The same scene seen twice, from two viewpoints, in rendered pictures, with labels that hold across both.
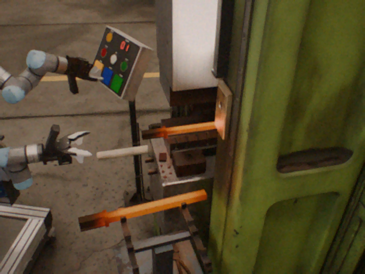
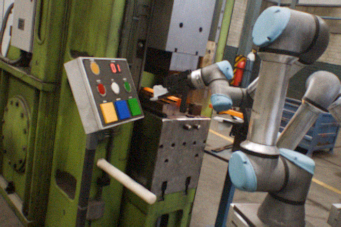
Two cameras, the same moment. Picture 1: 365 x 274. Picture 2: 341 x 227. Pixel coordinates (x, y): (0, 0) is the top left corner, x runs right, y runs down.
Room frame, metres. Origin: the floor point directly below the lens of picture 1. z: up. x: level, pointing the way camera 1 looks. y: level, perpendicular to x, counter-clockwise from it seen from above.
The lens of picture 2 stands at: (2.24, 1.71, 1.32)
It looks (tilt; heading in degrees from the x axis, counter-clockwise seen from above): 12 degrees down; 240
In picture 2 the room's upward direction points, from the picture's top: 10 degrees clockwise
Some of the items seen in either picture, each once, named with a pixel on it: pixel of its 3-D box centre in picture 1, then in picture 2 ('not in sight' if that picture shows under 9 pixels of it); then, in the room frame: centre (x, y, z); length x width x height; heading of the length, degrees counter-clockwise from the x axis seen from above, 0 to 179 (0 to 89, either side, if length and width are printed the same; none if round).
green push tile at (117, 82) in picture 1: (117, 83); (133, 107); (1.64, 0.33, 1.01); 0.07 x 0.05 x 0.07; 39
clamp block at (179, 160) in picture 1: (188, 162); (190, 107); (1.12, -0.03, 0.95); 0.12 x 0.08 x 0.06; 104
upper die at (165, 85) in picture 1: (215, 78); (160, 56); (1.33, -0.13, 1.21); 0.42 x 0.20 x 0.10; 104
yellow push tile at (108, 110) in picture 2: (98, 69); (108, 112); (1.80, 0.46, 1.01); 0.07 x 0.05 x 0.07; 39
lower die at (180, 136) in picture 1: (211, 130); (152, 99); (1.33, -0.13, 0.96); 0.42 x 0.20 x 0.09; 104
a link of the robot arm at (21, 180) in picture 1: (18, 173); not in sight; (1.12, 0.67, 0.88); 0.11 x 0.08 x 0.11; 45
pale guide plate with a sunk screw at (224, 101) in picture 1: (223, 110); (207, 54); (1.01, -0.13, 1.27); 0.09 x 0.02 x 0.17; 14
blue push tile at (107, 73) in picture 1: (107, 76); (121, 110); (1.72, 0.39, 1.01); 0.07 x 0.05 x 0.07; 39
